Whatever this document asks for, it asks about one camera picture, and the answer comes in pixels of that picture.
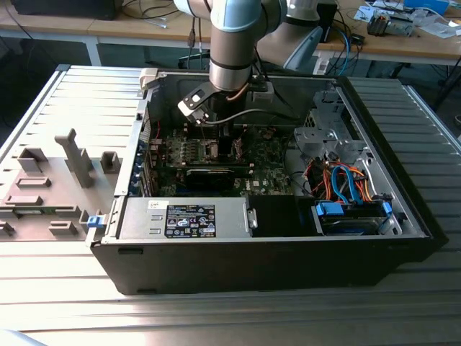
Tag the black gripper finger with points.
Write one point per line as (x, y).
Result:
(225, 144)

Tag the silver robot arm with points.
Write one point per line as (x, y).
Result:
(230, 47)

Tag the black RAM slot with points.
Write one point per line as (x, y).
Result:
(173, 163)
(212, 132)
(212, 129)
(212, 135)

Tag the CPU socket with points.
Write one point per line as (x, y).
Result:
(210, 150)

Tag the black CPU cooler heatsink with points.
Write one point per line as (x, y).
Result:
(378, 25)

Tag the black expansion card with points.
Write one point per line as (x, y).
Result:
(209, 179)

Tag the round coin battery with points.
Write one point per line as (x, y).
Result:
(267, 135)

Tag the green motherboard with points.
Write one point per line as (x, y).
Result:
(268, 173)

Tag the blue expansion card retainer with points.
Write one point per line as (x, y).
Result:
(137, 176)

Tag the silver metal drive cage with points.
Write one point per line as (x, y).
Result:
(324, 141)

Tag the pale grey slanted panel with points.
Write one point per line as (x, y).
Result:
(308, 48)

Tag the silver power supply unit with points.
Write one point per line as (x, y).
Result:
(144, 216)

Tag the black PC case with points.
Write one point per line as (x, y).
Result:
(252, 266)

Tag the light wooden desk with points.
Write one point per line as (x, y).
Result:
(396, 47)
(108, 29)

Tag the black upright box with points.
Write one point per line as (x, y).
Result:
(329, 21)

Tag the hard disk in blue carrier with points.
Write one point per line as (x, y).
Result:
(345, 224)

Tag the grey parts rack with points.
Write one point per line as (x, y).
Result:
(90, 202)

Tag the blue case latch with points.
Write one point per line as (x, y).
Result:
(94, 221)

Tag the black device case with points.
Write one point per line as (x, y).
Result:
(65, 9)

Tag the silver metal device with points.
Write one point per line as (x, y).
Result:
(401, 27)

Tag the green RAM stick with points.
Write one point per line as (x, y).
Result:
(30, 212)

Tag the white paper sheets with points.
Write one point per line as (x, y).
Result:
(436, 27)

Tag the blue box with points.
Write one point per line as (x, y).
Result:
(426, 5)

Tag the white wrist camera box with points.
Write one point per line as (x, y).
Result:
(191, 108)

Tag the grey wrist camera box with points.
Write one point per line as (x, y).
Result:
(263, 94)

